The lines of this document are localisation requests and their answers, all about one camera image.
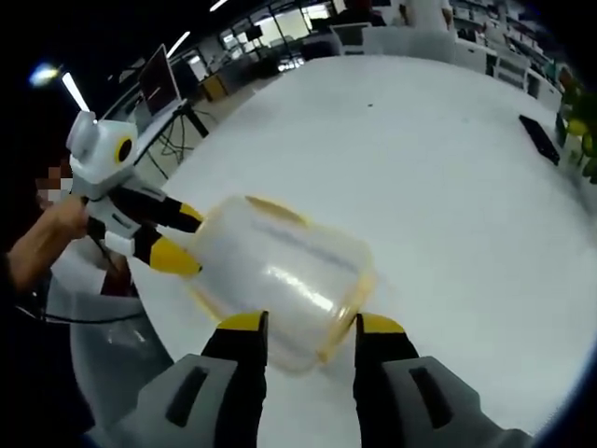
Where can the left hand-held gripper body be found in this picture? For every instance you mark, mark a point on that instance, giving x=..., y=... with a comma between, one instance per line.
x=100, y=163

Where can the white side desk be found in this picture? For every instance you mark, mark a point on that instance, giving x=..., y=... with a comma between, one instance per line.
x=154, y=126

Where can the green potted plant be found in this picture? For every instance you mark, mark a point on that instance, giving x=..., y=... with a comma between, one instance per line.
x=580, y=121

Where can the white mesh office chair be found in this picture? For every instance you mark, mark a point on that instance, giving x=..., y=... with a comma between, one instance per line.
x=116, y=345

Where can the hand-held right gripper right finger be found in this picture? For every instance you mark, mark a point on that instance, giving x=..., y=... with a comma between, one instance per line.
x=410, y=401

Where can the black phone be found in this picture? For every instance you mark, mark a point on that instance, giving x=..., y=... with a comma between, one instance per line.
x=540, y=139

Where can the long ceiling light strip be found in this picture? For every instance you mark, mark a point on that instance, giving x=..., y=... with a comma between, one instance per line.
x=179, y=43
x=77, y=93

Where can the clear plastic buckle container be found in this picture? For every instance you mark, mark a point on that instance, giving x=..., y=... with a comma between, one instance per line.
x=289, y=280

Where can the open laptop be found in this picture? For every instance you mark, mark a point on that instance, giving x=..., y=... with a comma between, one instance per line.
x=158, y=86

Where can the person's left hand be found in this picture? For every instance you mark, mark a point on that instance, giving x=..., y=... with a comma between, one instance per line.
x=70, y=217

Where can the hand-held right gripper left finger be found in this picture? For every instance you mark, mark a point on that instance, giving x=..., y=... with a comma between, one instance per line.
x=200, y=401

